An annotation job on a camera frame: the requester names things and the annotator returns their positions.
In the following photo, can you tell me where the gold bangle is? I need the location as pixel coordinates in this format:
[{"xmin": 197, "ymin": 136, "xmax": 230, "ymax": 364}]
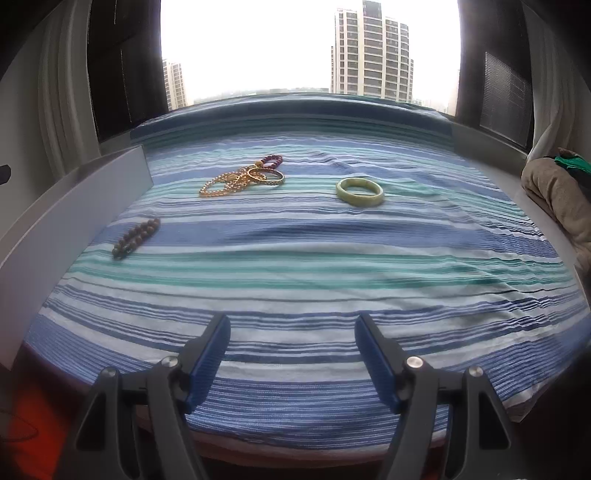
[{"xmin": 246, "ymin": 167, "xmax": 286, "ymax": 186}]

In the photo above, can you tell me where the pale green jade bangle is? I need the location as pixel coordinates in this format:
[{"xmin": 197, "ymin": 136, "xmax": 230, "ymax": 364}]
[{"xmin": 335, "ymin": 177, "xmax": 386, "ymax": 208}]

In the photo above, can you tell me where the white right curtain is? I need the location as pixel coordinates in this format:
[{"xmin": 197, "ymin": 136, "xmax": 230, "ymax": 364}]
[{"xmin": 523, "ymin": 1, "xmax": 590, "ymax": 160}]

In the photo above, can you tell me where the blue green striped bedsheet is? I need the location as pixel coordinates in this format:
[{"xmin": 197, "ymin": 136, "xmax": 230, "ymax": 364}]
[{"xmin": 25, "ymin": 95, "xmax": 590, "ymax": 458}]

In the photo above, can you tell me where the gold bead necklace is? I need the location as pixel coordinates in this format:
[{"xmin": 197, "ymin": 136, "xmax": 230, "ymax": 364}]
[{"xmin": 198, "ymin": 165, "xmax": 267, "ymax": 199}]

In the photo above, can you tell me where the beige folded blanket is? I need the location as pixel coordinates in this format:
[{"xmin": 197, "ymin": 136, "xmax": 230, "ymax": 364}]
[{"xmin": 521, "ymin": 147, "xmax": 590, "ymax": 279}]

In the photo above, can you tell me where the brown wooden bead bracelet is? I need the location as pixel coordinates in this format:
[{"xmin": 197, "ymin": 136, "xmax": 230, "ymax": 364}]
[{"xmin": 111, "ymin": 217, "xmax": 163, "ymax": 261}]

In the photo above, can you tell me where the white left curtain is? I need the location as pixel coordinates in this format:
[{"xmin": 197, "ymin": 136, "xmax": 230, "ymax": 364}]
[{"xmin": 38, "ymin": 0, "xmax": 100, "ymax": 180}]

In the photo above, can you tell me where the white curtain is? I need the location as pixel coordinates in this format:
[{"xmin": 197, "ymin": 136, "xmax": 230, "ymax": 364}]
[
  {"xmin": 38, "ymin": 0, "xmax": 100, "ymax": 180},
  {"xmin": 523, "ymin": 1, "xmax": 590, "ymax": 160}
]

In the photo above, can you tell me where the white open storage box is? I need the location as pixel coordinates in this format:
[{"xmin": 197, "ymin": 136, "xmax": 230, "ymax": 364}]
[{"xmin": 1, "ymin": 146, "xmax": 153, "ymax": 370}]

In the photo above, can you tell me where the green cloth bag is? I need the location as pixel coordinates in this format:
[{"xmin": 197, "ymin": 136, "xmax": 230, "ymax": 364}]
[{"xmin": 555, "ymin": 156, "xmax": 591, "ymax": 175}]

